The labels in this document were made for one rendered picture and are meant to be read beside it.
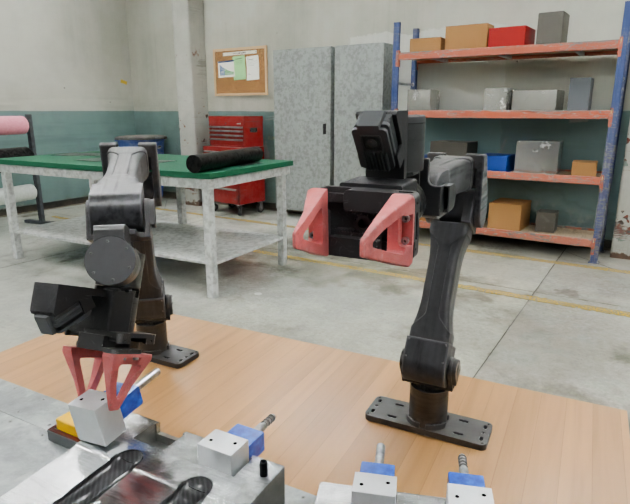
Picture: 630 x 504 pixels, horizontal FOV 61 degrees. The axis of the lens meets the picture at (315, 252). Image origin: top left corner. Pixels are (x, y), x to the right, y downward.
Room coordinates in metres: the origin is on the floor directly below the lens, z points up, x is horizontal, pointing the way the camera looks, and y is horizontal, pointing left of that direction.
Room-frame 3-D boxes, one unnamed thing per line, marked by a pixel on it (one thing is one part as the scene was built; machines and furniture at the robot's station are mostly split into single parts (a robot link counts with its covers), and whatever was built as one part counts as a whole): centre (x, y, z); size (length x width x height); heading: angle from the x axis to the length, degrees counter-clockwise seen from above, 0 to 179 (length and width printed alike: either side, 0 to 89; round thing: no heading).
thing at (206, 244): (4.61, 1.51, 0.51); 2.40 x 1.13 x 1.02; 62
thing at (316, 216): (0.49, -0.02, 1.19); 0.09 x 0.07 x 0.07; 153
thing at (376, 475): (0.58, -0.08, 0.86); 0.13 x 0.05 x 0.05; 169
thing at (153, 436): (0.62, 0.20, 0.87); 0.05 x 0.05 x 0.04; 62
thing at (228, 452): (0.61, 0.09, 0.89); 0.13 x 0.05 x 0.05; 152
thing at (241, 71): (7.41, 0.99, 1.80); 0.90 x 0.03 x 0.60; 58
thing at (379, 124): (0.54, -0.06, 1.25); 0.07 x 0.06 x 0.11; 63
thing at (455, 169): (0.78, -0.18, 1.17); 0.30 x 0.09 x 0.12; 153
